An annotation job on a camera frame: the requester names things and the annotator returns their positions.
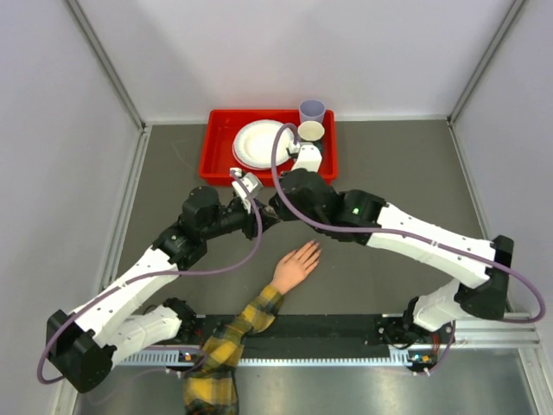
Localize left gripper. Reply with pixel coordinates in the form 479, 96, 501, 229
202, 199, 277, 241

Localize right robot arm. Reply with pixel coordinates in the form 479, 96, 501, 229
270, 169, 514, 342

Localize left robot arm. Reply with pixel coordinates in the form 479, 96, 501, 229
36, 185, 279, 393

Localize yellow plaid sleeve forearm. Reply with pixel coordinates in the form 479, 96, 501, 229
183, 285, 283, 414

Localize mannequin hand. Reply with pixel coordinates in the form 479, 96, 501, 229
270, 240, 321, 295

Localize white paper plates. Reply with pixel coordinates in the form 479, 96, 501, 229
232, 119, 283, 170

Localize red plastic tray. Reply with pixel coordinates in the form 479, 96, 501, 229
199, 109, 338, 187

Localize dark green mug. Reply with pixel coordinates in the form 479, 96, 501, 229
297, 120, 325, 153

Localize lavender plastic cup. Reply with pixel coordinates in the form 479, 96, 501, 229
298, 99, 326, 124

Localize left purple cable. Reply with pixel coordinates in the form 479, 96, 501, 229
36, 167, 264, 385

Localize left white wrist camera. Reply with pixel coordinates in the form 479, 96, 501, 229
229, 168, 264, 211

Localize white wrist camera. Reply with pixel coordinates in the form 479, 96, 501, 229
229, 168, 264, 211
287, 141, 322, 173

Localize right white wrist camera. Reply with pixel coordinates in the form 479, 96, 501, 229
287, 141, 322, 173

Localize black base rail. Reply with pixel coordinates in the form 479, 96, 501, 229
189, 313, 407, 349

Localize slotted cable duct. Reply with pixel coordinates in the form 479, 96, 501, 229
118, 348, 435, 368

